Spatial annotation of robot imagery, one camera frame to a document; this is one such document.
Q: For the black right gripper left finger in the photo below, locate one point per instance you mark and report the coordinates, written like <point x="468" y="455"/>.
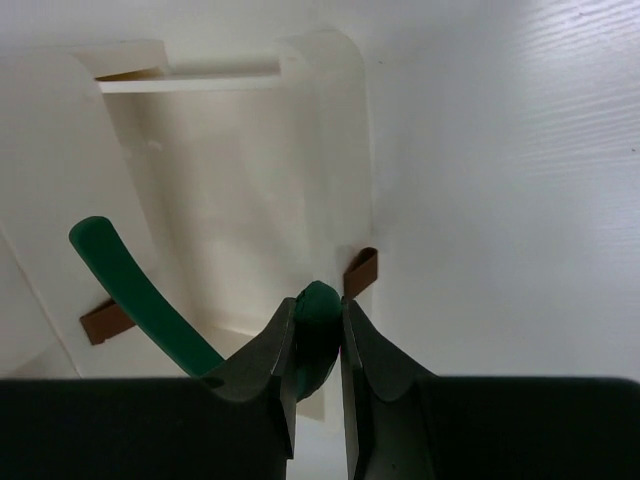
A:
<point x="237" y="422"/>

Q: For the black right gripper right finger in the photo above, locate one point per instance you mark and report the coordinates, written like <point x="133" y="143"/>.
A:
<point x="404" y="422"/>

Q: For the green handled cutting pliers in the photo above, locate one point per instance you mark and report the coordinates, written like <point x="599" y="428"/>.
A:
<point x="317" y="311"/>

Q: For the brown drawer handle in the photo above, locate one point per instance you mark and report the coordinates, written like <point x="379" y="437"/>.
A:
<point x="105" y="322"/>
<point x="361" y="272"/>

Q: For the white drawer cabinet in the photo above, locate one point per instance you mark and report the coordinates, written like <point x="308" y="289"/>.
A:
<point x="62" y="161"/>

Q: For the white drawer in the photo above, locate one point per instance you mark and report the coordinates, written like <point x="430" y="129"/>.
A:
<point x="254" y="180"/>

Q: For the brown bottom drawer handle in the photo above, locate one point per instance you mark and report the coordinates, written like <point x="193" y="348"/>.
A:
<point x="105" y="322"/>

